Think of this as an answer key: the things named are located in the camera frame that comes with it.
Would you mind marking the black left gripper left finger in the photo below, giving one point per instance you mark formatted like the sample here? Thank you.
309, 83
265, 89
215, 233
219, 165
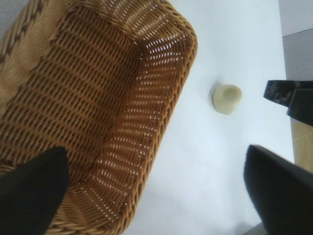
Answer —
29, 195

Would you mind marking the finger of the scuffed right gripper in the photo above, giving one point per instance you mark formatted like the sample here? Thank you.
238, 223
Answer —
278, 91
304, 105

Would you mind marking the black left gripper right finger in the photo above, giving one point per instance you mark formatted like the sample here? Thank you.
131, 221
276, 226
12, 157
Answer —
283, 195

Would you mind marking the brown woven wicker basket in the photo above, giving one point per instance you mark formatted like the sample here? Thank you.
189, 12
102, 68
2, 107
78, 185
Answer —
85, 98

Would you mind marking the pale yellow egg yolk pastry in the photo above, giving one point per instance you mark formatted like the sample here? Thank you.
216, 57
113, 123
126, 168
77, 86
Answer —
226, 99

